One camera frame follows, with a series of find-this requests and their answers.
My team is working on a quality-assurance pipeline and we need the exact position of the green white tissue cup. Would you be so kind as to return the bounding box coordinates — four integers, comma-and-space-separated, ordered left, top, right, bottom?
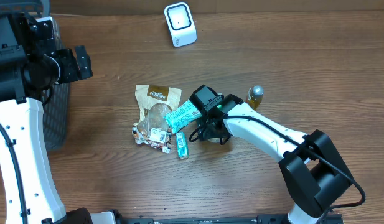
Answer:
209, 138, 222, 144

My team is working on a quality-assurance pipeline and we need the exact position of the green Kleenex tissue pack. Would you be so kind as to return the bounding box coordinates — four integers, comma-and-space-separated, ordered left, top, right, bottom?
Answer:
176, 132, 189, 159

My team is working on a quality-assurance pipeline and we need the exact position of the teal snack packet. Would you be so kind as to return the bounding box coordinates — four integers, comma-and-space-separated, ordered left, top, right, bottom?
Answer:
164, 100, 202, 134

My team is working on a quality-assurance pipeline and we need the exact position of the yellow bottle silver cap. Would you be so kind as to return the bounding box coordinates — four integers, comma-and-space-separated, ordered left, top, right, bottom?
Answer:
246, 85, 264, 110

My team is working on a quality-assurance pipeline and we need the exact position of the small printed snack bag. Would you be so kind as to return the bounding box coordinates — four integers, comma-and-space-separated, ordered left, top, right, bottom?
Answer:
132, 123, 172, 154

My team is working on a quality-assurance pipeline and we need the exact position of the brown cookie pouch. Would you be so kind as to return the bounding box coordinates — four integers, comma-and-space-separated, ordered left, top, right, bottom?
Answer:
135, 85, 182, 137

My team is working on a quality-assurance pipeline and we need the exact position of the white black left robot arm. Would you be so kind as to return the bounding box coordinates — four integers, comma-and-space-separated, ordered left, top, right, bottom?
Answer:
0, 13, 116, 223

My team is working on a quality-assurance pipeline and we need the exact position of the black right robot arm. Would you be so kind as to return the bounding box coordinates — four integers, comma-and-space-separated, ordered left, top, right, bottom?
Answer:
190, 94, 352, 223

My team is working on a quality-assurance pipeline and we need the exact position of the white barcode scanner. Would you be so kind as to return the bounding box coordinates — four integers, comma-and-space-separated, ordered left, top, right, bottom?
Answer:
164, 2, 197, 47

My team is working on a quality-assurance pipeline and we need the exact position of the grey plastic mesh basket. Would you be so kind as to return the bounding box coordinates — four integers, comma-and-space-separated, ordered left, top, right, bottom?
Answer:
0, 1, 70, 151

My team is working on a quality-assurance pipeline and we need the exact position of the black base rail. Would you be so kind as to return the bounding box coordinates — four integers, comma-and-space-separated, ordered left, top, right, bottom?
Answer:
63, 215, 344, 224

